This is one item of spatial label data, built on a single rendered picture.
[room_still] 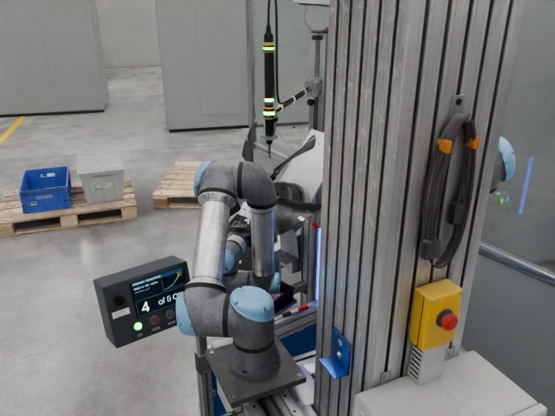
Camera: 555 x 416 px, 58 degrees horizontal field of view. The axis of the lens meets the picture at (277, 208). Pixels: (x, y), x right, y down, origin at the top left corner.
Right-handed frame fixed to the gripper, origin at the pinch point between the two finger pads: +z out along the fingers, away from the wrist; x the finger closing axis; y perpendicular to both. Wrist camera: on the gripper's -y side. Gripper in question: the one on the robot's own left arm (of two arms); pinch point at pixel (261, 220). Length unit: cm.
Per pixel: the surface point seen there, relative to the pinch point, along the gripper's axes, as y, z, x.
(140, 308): 15, -63, 0
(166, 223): 178, 198, 100
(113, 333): 20, -71, 4
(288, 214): -8.5, 8.2, 0.4
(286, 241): -2.9, 18.6, 18.1
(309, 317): -18.2, -7.2, 37.8
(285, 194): 0.3, 31.5, 1.3
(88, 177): 239, 183, 50
